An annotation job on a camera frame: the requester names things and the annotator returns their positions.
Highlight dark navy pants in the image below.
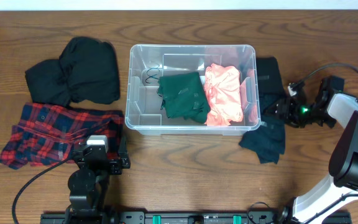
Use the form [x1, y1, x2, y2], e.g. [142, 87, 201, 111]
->
[239, 57, 286, 164]

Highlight red plaid flannel shirt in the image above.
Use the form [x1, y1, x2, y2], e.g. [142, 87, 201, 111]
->
[0, 103, 124, 170]

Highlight salmon pink garment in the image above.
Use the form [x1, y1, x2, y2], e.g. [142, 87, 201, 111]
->
[204, 63, 244, 126]

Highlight dark green garment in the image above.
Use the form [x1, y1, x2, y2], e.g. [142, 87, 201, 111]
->
[145, 67, 211, 126]

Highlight black hoodie garment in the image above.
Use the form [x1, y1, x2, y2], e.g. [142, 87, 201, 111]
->
[25, 37, 121, 107]

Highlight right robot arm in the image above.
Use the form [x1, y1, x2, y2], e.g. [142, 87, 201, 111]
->
[265, 76, 358, 223]

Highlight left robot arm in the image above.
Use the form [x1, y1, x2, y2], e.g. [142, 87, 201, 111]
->
[68, 135, 131, 223]

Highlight clear plastic storage container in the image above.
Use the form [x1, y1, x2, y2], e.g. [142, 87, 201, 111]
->
[125, 44, 261, 136]

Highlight black mounting rail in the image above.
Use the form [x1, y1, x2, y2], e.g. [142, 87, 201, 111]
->
[40, 211, 353, 224]

